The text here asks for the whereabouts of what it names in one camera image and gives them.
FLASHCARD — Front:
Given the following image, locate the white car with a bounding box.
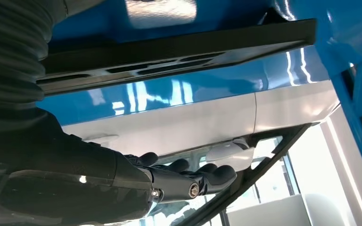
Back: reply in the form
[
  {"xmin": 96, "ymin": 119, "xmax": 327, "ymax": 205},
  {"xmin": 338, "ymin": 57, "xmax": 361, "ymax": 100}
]
[{"xmin": 60, "ymin": 79, "xmax": 341, "ymax": 226}]

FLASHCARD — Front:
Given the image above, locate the blue steel shelf rack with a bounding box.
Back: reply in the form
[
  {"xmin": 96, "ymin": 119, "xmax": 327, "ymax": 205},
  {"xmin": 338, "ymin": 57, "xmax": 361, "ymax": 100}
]
[{"xmin": 35, "ymin": 0, "xmax": 362, "ymax": 200}]

